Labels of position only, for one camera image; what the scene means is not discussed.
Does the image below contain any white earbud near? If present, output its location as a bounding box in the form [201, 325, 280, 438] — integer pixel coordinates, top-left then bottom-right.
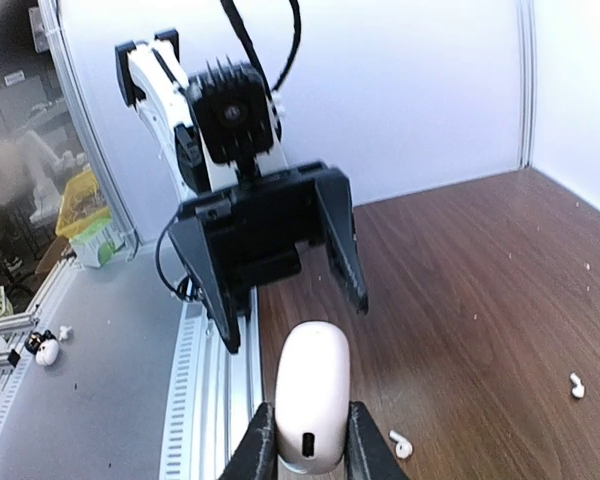
[389, 430, 414, 459]

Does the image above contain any left aluminium frame post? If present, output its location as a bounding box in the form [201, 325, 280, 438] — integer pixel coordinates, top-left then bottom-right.
[38, 0, 141, 261]

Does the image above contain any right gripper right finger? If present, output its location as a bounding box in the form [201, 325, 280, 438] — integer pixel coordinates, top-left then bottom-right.
[344, 401, 408, 480]

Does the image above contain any aluminium frame post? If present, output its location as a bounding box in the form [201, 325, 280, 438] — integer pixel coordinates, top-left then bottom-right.
[515, 0, 537, 169]
[38, 0, 141, 261]

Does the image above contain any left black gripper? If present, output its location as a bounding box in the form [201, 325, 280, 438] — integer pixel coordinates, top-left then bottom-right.
[168, 161, 369, 354]

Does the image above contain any yellow parts bin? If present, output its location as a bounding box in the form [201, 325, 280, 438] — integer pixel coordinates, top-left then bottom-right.
[55, 169, 111, 239]

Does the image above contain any white earbud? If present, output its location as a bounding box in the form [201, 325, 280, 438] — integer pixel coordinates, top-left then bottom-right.
[569, 372, 586, 400]
[389, 430, 414, 459]

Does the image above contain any round white case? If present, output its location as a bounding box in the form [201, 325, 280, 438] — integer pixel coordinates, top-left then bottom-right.
[274, 321, 350, 475]

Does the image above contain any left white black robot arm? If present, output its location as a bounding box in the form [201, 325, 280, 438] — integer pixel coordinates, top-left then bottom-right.
[115, 29, 368, 353]

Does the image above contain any left black braided cable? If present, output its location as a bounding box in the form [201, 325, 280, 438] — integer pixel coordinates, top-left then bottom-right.
[219, 0, 302, 96]

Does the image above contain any right aluminium frame post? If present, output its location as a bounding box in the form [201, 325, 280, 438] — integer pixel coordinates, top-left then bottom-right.
[515, 0, 537, 169]

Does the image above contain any front aluminium rail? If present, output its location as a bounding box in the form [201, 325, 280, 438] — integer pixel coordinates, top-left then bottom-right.
[0, 246, 263, 479]

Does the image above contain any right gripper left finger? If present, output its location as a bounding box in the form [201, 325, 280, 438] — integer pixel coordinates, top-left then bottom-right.
[219, 402, 278, 480]

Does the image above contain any green white box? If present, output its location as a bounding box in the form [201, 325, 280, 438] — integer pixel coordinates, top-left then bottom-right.
[69, 218, 124, 268]

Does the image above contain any white earbud far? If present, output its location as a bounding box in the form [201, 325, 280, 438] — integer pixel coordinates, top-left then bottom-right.
[569, 372, 586, 400]

